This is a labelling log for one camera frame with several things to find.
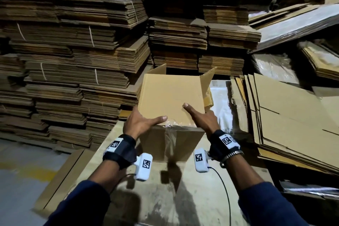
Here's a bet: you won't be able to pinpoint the silver bracelet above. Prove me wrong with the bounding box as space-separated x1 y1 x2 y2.
219 149 245 169

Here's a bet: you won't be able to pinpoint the pale flat board bundle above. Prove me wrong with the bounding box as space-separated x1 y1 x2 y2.
248 3 339 54

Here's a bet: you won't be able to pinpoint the plywood work board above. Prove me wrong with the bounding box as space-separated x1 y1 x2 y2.
85 121 277 226

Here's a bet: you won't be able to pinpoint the person's left forearm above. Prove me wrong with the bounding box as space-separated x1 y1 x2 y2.
44 160 129 226

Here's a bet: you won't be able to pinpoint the clear plastic sheet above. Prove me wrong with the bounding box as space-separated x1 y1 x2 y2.
251 54 301 86

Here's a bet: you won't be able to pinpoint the black left wrist band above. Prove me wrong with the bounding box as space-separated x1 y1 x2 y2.
103 133 138 170

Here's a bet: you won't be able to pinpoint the stacks of flat cardboard bundles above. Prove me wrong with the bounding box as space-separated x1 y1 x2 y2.
0 0 276 154

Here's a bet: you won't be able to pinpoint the person's right hand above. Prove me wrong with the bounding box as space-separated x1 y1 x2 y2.
182 102 222 139

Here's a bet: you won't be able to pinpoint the person's left hand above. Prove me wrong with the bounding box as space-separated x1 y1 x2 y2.
123 106 168 141

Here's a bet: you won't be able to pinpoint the person's right forearm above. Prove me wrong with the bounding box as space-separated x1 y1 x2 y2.
225 154 310 226

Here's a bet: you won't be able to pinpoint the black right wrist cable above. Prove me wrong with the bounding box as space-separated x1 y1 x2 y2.
208 166 233 226

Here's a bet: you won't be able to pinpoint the white plastic sack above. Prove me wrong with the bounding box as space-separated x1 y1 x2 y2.
210 78 237 135

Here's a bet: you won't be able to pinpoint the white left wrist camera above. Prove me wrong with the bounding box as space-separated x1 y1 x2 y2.
133 152 154 182

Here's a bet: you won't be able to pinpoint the pile of brown cartons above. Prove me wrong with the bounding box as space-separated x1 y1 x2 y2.
229 73 339 176

